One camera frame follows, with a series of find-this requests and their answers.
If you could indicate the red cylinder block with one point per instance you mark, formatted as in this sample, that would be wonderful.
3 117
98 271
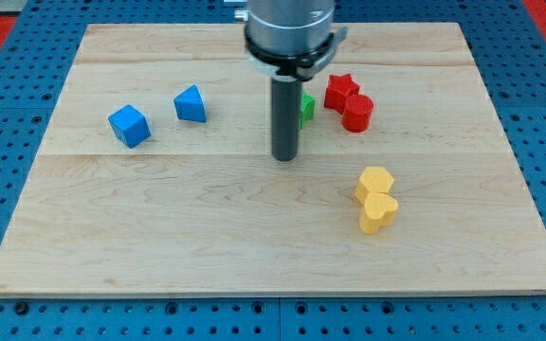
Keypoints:
357 113

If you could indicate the green wooden block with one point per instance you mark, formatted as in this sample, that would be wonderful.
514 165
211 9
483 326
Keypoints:
307 108

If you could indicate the red star block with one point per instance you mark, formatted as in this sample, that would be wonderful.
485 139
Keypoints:
338 89

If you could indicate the blue wooden cube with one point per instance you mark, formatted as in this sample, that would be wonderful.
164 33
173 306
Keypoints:
129 126

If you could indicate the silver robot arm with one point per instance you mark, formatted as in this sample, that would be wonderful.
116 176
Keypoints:
289 27

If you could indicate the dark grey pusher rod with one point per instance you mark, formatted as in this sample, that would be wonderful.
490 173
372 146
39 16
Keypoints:
285 119

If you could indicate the light wooden board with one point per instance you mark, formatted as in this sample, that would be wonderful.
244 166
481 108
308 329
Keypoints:
204 210

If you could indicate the yellow heart block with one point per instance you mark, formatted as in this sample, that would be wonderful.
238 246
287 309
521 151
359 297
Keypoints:
378 210

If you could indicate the yellow hexagon block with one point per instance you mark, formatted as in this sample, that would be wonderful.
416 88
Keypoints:
373 179

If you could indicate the blue triangular prism block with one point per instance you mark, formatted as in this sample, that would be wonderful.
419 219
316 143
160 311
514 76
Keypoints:
190 106

